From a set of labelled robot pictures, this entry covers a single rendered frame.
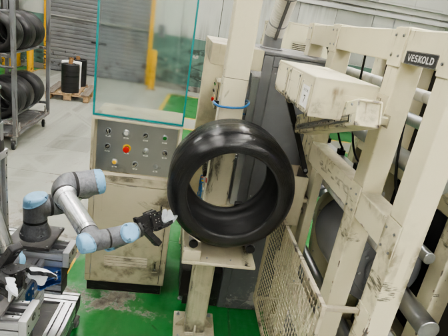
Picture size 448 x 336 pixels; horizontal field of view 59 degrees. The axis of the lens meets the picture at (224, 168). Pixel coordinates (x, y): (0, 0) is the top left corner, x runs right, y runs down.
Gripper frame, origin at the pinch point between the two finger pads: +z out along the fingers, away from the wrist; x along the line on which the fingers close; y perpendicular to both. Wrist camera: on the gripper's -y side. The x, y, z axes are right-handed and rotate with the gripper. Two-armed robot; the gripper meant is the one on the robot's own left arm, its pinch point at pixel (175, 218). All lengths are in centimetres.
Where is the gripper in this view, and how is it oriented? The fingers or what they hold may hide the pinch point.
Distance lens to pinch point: 182.6
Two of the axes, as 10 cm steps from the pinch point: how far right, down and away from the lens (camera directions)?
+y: -1.8, -9.6, -2.0
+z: 7.1, -2.6, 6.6
